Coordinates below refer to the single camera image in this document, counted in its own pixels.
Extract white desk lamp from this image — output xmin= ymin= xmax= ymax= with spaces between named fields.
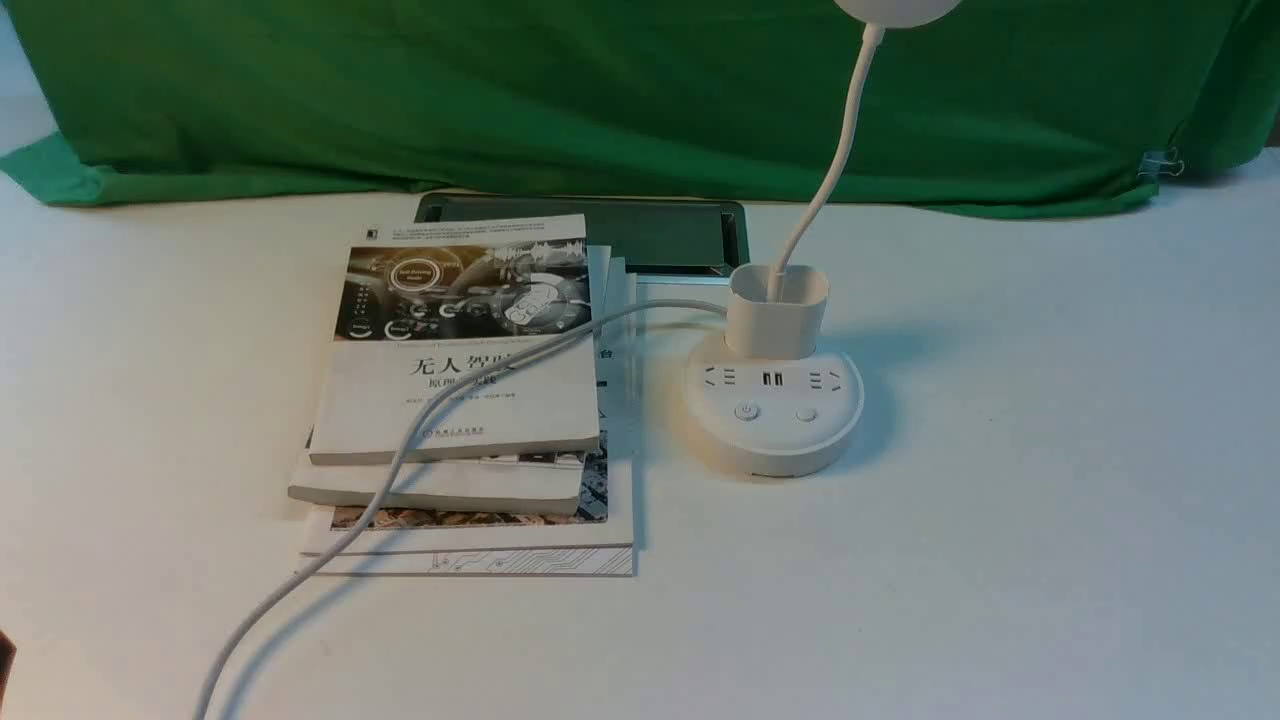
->
xmin=682 ymin=1 xmax=956 ymax=478

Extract bottom book circuit pattern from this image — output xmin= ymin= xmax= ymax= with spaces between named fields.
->
xmin=323 ymin=316 xmax=640 ymax=577

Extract top white book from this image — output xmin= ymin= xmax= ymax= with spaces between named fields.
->
xmin=308 ymin=214 xmax=609 ymax=466

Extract green backdrop cloth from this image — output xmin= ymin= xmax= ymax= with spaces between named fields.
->
xmin=3 ymin=1 xmax=1279 ymax=219

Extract metal binder clip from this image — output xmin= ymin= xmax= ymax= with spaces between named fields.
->
xmin=1135 ymin=147 xmax=1187 ymax=182

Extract black desk cable box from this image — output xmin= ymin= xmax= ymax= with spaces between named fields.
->
xmin=415 ymin=191 xmax=750 ymax=279

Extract white power cable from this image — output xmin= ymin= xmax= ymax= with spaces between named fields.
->
xmin=193 ymin=299 xmax=728 ymax=720

